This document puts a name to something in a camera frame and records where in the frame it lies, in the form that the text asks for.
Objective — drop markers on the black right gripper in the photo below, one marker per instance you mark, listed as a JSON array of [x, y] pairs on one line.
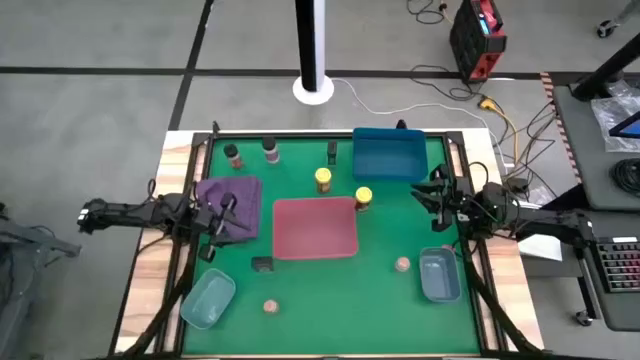
[[455, 205]]

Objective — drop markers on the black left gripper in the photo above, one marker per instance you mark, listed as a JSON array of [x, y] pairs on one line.
[[207, 225]]

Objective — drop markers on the yellow lid spice jar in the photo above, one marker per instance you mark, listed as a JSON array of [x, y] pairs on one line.
[[323, 179], [363, 197]]

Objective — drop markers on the black lid purple spice jar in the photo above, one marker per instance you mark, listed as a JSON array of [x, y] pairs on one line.
[[271, 151]]

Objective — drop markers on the small glass saffron jar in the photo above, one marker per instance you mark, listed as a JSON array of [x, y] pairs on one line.
[[402, 264]]

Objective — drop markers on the tan round lid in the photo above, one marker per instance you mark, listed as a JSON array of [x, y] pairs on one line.
[[270, 306]]

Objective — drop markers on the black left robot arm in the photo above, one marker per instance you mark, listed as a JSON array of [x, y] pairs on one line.
[[125, 212]]

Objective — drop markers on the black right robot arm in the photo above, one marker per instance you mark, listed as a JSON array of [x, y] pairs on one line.
[[540, 220]]

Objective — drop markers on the purple folded cloth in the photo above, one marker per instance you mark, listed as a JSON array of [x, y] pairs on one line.
[[247, 200]]

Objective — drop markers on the large blue plastic bin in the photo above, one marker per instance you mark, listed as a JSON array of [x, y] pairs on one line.
[[390, 155]]

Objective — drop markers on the black lid red spice jar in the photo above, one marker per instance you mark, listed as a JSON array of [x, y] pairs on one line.
[[233, 156]]

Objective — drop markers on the small grey-blue plastic bin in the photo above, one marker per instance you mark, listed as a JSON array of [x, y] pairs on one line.
[[440, 275]]

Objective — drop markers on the pink translucent plastic bin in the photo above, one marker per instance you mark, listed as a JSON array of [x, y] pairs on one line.
[[315, 230]]

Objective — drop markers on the small clear plastic bin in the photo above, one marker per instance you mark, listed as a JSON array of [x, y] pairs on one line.
[[207, 300]]

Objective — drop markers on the white paper sheet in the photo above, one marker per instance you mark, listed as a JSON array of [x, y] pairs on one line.
[[542, 248]]

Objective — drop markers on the green table mat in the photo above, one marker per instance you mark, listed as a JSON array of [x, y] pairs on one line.
[[350, 300]]

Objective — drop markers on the grey desk striped edge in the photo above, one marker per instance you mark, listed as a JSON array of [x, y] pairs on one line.
[[585, 150]]

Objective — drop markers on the red black tool crate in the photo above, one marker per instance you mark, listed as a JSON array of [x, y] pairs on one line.
[[475, 40]]

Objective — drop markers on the black white pole round base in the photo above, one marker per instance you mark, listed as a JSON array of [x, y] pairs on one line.
[[312, 50]]

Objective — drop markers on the clear plastic bag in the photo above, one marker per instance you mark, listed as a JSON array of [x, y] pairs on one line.
[[607, 115]]

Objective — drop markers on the black keyboard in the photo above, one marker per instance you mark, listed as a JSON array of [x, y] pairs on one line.
[[617, 265]]

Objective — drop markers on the grey metal stand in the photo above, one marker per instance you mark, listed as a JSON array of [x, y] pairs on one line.
[[30, 240]]

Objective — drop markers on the blue screen tablet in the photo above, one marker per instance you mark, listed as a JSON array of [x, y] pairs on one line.
[[630, 127]]

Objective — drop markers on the dark grey keyboard desk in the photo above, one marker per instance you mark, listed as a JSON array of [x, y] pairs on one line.
[[625, 310]]

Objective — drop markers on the black caster wheel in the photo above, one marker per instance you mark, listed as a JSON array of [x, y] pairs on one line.
[[606, 28]]

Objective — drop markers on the black table frame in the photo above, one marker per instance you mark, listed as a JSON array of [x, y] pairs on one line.
[[454, 138]]

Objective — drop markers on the small black table camera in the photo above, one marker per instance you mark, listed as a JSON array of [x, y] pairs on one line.
[[400, 124]]

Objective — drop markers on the black desk post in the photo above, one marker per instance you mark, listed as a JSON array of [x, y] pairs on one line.
[[605, 65]]

